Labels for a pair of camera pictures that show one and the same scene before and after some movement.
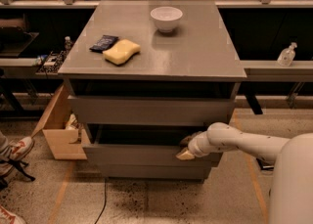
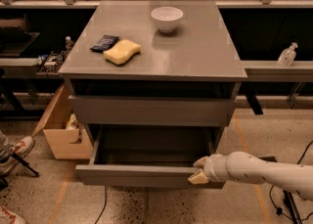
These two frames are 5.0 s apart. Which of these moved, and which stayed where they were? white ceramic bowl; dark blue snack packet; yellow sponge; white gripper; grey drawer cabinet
Moved: white gripper
Stayed: yellow sponge; grey drawer cabinet; white ceramic bowl; dark blue snack packet
